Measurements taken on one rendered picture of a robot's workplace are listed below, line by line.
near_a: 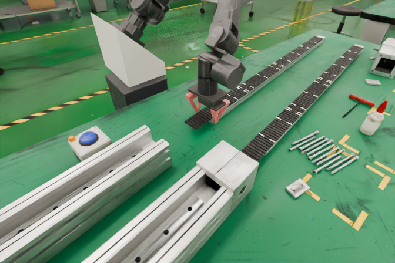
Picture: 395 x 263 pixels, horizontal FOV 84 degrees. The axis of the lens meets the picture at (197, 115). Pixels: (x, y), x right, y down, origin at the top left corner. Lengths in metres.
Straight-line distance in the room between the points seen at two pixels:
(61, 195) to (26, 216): 0.06
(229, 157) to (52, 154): 0.49
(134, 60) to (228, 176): 0.59
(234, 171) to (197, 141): 0.21
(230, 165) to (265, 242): 0.16
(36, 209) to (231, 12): 0.61
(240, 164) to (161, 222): 0.19
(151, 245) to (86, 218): 0.15
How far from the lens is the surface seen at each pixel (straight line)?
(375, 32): 2.40
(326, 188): 0.64
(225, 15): 0.61
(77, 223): 0.52
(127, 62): 0.88
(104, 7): 5.48
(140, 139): 0.58
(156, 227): 0.47
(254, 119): 0.75
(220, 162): 0.48
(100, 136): 0.64
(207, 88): 0.60
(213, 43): 0.57
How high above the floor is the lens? 1.25
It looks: 39 degrees down
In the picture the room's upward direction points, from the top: straight up
